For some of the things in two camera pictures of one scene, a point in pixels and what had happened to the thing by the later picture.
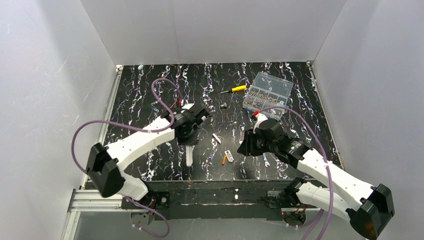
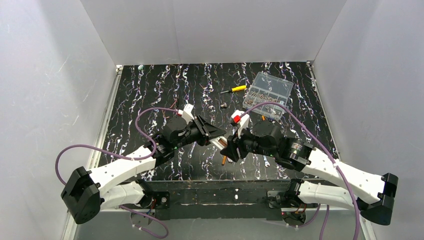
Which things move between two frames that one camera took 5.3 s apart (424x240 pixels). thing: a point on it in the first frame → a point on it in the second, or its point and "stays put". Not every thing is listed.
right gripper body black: (247, 145) stays put
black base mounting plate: (214, 200) stays put
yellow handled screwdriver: (237, 88) stays put
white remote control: (189, 150) → (220, 142)
